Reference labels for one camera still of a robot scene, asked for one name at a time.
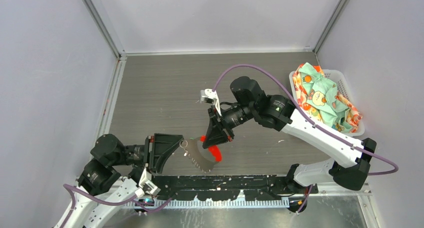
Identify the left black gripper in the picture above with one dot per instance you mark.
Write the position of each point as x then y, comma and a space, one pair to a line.
157, 147

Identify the white plastic basket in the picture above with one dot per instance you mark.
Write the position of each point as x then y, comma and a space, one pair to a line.
343, 87

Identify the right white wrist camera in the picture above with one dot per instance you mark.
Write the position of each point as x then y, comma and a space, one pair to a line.
211, 97

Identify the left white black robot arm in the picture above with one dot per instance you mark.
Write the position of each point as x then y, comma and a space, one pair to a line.
116, 175

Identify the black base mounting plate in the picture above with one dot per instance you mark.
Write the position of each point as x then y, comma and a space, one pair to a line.
225, 187

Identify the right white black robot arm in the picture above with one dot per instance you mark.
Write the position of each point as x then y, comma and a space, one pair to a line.
349, 162

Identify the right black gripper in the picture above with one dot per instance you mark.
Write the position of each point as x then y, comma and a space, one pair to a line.
215, 134

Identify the colourful patterned cloth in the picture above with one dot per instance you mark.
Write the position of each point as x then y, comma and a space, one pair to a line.
319, 97

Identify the aluminium frame rail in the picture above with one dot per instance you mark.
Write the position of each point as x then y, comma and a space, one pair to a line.
292, 203

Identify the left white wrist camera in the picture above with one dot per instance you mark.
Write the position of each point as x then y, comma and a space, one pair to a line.
146, 186

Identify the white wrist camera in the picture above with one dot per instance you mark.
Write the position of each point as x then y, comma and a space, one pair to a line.
211, 97
146, 186

